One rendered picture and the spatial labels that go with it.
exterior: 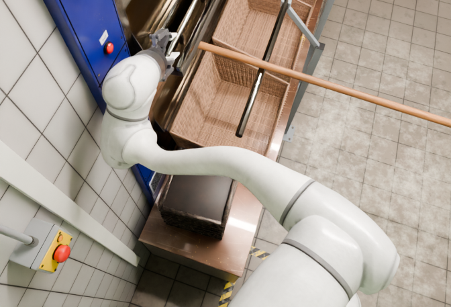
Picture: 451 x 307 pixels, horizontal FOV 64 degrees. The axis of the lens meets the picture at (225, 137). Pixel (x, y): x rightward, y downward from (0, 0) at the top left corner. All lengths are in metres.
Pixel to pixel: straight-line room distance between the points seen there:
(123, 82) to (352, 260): 0.55
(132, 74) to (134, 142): 0.16
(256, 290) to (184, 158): 0.33
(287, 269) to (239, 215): 1.28
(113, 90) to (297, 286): 0.52
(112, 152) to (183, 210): 0.66
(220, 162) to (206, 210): 0.82
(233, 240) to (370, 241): 1.25
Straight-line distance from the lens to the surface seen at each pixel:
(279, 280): 0.56
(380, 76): 3.22
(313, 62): 2.00
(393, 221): 2.71
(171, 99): 1.63
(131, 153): 0.88
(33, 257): 0.93
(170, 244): 1.81
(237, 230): 1.82
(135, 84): 0.80
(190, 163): 0.76
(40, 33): 0.78
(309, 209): 0.61
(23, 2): 0.73
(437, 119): 1.58
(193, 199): 1.52
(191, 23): 1.30
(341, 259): 0.58
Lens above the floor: 2.35
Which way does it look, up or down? 64 degrees down
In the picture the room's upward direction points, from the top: 6 degrees clockwise
